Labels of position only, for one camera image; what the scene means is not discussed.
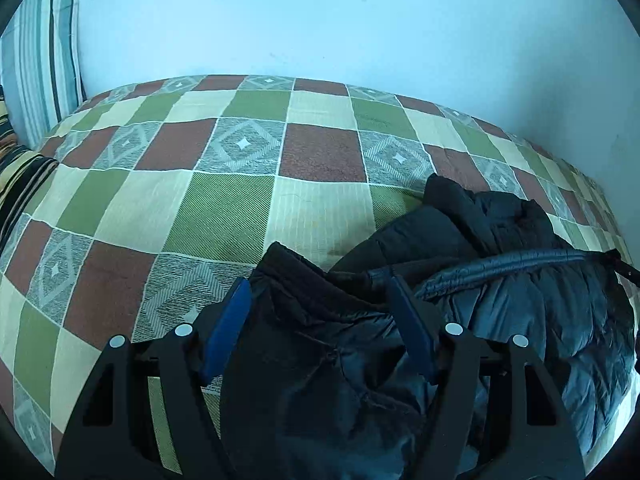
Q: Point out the black puffer jacket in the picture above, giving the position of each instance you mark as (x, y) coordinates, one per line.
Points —
(500, 270)

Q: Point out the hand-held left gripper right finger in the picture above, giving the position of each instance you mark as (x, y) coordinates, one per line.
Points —
(412, 325)

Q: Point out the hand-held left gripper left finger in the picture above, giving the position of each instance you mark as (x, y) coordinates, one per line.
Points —
(227, 325)

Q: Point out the striped upright mattress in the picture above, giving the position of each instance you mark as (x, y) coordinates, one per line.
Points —
(42, 65)

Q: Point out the bed with checkered sheet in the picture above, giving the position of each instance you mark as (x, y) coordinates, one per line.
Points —
(225, 170)

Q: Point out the yellow black striped pillow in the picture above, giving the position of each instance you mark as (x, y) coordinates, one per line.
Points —
(20, 180)

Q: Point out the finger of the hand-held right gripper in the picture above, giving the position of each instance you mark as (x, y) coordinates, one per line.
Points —
(631, 269)

